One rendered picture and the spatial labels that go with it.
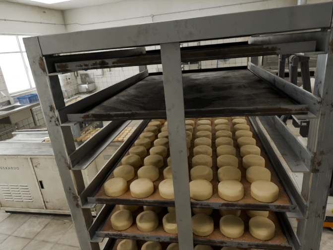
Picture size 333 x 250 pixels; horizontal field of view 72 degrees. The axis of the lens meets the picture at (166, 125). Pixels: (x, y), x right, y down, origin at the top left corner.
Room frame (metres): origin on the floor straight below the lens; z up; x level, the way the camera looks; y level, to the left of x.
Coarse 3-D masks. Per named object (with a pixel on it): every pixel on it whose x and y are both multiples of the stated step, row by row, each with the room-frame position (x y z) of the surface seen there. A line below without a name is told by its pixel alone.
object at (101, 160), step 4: (108, 148) 2.24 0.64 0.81; (112, 148) 2.23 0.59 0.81; (116, 148) 2.22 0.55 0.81; (104, 152) 2.25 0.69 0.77; (108, 152) 2.24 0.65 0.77; (112, 152) 2.23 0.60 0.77; (100, 156) 2.26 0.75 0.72; (104, 156) 2.25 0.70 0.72; (108, 156) 2.24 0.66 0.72; (96, 160) 2.27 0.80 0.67; (100, 160) 2.26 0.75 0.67; (104, 160) 2.25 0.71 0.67; (96, 164) 2.28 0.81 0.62; (100, 164) 2.26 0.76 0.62; (104, 164) 2.25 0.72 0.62; (100, 168) 2.27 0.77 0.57
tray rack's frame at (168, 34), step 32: (64, 32) 0.39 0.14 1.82; (96, 32) 0.38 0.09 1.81; (128, 32) 0.37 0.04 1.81; (160, 32) 0.36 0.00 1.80; (192, 32) 0.35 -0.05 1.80; (224, 32) 0.34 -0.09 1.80; (256, 32) 0.33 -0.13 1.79; (32, 64) 0.40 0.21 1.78; (320, 64) 0.33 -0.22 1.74; (320, 96) 0.31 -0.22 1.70; (64, 128) 0.41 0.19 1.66; (320, 128) 0.31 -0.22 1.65; (64, 160) 0.40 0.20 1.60; (320, 160) 0.31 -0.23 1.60; (320, 192) 0.31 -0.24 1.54; (320, 224) 0.31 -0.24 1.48
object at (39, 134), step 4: (12, 132) 2.85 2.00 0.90; (16, 132) 2.83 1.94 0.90; (20, 132) 2.81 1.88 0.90; (24, 132) 2.80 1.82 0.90; (28, 132) 2.78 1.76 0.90; (32, 132) 2.77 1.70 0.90; (36, 132) 2.76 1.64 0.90; (40, 132) 2.74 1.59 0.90; (44, 132) 2.73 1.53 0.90; (16, 136) 2.82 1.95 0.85; (20, 136) 2.81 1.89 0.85; (24, 136) 2.80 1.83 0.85; (28, 136) 2.79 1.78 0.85; (32, 136) 2.77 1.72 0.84; (36, 136) 2.76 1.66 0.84; (40, 136) 2.75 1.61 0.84; (44, 136) 2.74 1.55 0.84; (48, 136) 2.73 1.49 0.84
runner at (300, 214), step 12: (252, 120) 0.81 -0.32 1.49; (264, 132) 0.63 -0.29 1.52; (264, 144) 0.60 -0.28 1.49; (276, 156) 0.49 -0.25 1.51; (276, 168) 0.47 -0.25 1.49; (288, 180) 0.39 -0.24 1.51; (288, 192) 0.38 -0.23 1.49; (300, 204) 0.33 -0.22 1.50; (288, 216) 0.32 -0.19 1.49; (300, 216) 0.31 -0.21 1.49
